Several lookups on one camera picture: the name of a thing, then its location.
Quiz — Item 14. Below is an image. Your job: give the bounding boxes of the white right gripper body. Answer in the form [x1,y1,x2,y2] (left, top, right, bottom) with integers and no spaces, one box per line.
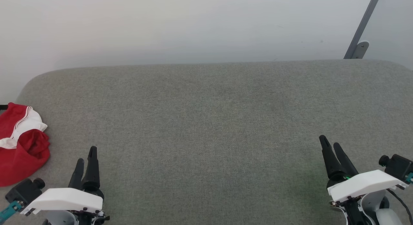
[327,170,408,225]

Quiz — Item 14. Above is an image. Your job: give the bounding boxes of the red white sports jersey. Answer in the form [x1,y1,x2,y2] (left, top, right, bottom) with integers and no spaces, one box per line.
[0,103,51,187]

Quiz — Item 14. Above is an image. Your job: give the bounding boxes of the teal left camera connector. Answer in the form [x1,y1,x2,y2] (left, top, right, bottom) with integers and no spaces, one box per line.
[0,201,22,222]

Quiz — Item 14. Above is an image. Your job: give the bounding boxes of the grey fabric sofa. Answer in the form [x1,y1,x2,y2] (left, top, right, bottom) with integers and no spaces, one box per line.
[0,59,413,225]

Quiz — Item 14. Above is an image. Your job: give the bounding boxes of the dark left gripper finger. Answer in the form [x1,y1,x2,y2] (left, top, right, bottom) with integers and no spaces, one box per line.
[68,158,85,190]
[82,146,105,200]

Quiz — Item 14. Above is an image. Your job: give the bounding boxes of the grey metal pole with bracket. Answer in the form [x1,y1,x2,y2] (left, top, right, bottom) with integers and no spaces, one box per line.
[343,0,383,60]

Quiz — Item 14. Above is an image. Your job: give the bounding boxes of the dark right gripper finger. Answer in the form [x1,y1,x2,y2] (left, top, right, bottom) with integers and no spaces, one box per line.
[319,135,348,187]
[333,142,359,178]

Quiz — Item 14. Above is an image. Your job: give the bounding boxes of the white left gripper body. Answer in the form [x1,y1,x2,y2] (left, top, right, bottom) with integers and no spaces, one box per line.
[20,187,110,225]

